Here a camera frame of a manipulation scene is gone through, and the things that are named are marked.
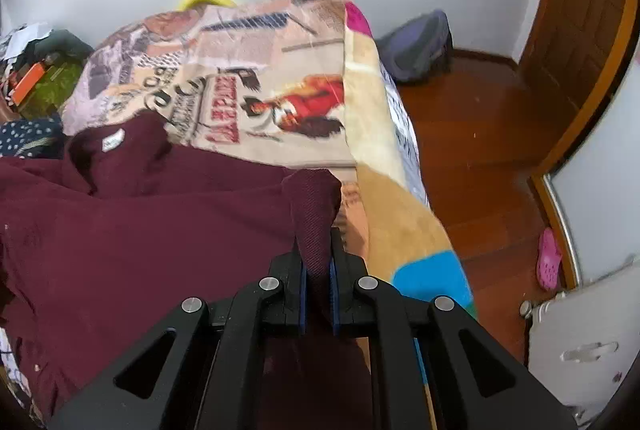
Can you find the dark polka dot cloth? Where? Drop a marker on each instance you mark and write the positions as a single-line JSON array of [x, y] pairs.
[[27, 138]]

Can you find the dark grey cloth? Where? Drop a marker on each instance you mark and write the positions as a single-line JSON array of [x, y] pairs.
[[62, 45]]

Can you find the maroon button-up shirt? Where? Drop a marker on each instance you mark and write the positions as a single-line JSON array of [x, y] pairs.
[[150, 235]]

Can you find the pink slipper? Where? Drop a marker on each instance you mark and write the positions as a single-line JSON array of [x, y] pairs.
[[548, 260]]

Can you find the brown wooden door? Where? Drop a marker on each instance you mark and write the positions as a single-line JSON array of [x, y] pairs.
[[580, 10]]

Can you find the white patterned bed sheet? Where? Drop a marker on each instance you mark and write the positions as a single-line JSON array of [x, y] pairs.
[[402, 130]]

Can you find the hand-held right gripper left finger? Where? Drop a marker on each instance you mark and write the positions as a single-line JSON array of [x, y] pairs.
[[302, 302]]

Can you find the printed blanket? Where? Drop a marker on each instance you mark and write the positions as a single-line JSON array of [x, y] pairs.
[[290, 75]]

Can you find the orange box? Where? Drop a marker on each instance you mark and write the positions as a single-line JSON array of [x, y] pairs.
[[29, 83]]

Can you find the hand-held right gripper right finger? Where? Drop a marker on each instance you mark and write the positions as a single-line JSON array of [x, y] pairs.
[[334, 305]]

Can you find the white cloth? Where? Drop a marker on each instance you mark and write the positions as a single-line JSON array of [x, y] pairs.
[[22, 38]]

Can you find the grey purple backpack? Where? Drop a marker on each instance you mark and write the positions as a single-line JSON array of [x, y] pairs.
[[417, 48]]

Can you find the white sliding wardrobe door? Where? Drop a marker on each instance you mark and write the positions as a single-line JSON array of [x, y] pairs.
[[600, 190]]

